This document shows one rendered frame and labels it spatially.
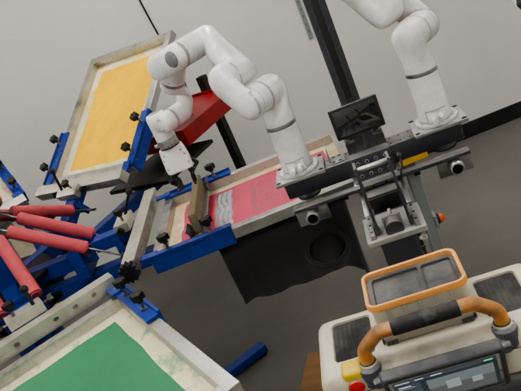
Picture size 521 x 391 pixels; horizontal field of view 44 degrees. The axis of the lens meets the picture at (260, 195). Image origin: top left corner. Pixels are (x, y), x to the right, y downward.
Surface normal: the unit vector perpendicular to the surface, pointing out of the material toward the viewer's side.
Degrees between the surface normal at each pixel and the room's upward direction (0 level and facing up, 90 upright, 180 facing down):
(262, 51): 90
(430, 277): 0
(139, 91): 32
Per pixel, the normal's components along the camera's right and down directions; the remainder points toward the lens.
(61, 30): 0.05, 0.37
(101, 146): -0.54, -0.46
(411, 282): -0.38, -0.85
